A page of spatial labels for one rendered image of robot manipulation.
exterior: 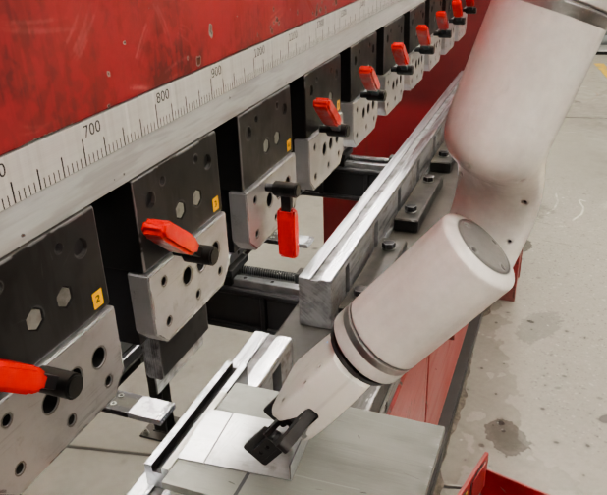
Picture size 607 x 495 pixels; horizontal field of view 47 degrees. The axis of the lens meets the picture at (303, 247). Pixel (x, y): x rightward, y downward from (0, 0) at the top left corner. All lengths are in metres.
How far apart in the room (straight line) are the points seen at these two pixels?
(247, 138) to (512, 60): 0.33
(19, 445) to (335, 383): 0.28
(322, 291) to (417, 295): 0.60
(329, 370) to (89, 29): 0.36
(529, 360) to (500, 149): 2.22
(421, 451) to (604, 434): 1.72
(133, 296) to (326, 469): 0.29
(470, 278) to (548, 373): 2.13
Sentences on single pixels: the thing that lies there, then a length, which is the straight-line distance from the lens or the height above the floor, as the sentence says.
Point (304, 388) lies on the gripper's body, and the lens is 0.68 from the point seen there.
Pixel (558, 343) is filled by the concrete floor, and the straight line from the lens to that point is 2.88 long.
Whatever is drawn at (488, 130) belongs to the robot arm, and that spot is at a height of 1.38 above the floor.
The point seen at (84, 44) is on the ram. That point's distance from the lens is 0.54.
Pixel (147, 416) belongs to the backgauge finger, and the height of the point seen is 1.00.
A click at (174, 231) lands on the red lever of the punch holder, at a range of 0.58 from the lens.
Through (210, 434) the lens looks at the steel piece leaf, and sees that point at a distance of 0.83.
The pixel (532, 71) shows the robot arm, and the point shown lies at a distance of 0.56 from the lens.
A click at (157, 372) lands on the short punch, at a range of 0.75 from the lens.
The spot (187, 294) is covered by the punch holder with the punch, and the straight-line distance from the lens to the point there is 0.69.
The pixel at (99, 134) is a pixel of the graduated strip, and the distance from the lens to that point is 0.55.
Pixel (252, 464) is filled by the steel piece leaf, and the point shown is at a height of 1.00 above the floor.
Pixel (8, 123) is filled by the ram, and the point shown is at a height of 1.42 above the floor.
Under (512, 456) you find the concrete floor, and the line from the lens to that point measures 2.33.
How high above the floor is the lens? 1.54
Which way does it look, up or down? 26 degrees down
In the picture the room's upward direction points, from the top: 2 degrees counter-clockwise
